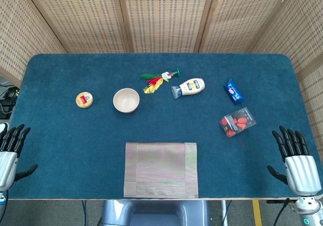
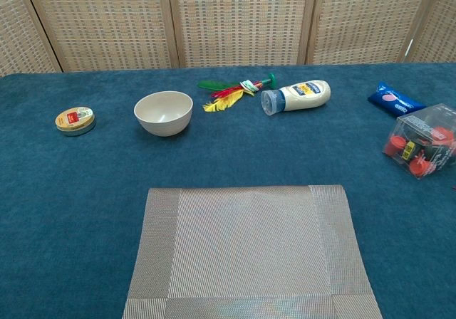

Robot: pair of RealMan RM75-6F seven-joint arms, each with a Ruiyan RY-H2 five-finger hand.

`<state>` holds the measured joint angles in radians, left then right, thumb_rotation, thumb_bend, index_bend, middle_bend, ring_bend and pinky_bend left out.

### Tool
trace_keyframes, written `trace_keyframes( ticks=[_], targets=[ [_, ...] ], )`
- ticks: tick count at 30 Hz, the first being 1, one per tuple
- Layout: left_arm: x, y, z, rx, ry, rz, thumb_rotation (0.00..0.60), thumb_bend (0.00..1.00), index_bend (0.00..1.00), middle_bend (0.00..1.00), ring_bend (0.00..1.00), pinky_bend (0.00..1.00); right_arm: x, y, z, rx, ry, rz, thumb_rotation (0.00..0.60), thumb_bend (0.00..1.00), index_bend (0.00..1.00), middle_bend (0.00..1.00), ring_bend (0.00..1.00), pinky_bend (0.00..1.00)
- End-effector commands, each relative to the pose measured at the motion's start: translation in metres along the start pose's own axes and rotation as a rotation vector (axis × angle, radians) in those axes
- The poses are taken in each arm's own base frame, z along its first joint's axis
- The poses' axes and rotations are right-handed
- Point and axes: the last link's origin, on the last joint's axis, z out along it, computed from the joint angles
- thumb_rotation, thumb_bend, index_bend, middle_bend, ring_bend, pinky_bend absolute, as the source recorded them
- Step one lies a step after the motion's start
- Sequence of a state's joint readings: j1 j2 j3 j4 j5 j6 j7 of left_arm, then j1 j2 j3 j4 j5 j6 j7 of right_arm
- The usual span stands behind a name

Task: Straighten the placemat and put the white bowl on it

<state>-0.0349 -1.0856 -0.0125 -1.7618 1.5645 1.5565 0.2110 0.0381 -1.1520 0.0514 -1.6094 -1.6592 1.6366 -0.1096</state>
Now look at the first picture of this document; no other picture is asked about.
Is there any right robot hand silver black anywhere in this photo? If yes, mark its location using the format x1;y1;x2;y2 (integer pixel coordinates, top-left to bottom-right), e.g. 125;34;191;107
266;125;317;196

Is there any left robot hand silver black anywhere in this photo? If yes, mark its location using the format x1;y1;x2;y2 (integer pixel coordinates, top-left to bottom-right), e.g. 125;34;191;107
0;124;38;193

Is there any white bowl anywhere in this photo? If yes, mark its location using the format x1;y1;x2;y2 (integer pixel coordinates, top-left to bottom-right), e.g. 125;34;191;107
113;88;140;114

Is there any woven grey placemat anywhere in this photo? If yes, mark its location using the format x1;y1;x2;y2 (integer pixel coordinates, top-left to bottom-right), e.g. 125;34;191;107
123;142;199;199

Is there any blue felt table cover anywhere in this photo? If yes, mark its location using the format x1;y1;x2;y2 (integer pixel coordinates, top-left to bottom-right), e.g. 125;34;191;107
7;53;323;200

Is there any clear box with red pieces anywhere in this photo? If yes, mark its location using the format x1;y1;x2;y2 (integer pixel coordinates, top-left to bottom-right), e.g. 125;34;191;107
219;107;257;139

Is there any white metal table leg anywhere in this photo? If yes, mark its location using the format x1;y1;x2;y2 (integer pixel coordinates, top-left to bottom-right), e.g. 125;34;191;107
221;200;229;226

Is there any round yellow tin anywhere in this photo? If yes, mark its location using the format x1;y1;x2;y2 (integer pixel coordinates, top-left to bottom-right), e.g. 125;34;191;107
75;91;94;109

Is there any blue cookie packet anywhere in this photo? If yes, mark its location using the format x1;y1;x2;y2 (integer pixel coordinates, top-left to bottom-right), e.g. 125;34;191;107
223;78;245;105

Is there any mayonnaise squeeze bottle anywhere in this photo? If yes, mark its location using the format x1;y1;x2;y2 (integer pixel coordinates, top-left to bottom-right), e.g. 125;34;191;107
171;78;205;99

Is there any grey-blue robot torso base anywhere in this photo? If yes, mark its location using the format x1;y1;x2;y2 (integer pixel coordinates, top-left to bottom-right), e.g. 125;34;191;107
100;199;210;226

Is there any colourful feather shuttlecock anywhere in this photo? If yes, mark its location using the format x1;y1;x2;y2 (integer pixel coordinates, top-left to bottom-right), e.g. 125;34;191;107
140;68;181;95

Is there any woven bamboo folding screen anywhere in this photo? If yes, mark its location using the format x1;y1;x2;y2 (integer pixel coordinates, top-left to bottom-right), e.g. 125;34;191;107
0;0;323;146

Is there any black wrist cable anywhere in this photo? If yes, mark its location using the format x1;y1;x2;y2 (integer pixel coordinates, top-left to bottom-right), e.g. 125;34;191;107
274;198;291;226

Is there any black equipment with cables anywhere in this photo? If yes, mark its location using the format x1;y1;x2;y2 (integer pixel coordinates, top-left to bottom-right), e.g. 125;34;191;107
0;83;20;120

